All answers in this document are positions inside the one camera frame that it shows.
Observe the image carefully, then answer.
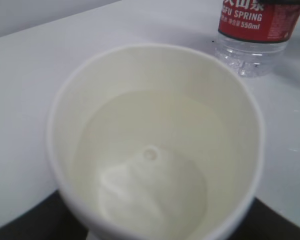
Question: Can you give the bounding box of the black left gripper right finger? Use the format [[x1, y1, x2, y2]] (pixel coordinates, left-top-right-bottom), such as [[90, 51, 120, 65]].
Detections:
[[236, 198, 300, 240]]

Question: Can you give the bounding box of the clear water bottle red label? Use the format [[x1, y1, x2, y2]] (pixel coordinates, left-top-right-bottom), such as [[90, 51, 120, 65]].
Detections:
[[215, 0, 300, 78]]

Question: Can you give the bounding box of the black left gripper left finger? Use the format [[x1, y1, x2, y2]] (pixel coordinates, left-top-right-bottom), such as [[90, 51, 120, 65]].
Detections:
[[0, 191, 88, 240]]

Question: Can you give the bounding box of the white paper cup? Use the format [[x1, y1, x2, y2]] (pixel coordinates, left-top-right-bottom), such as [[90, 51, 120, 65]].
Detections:
[[46, 44, 265, 240]]

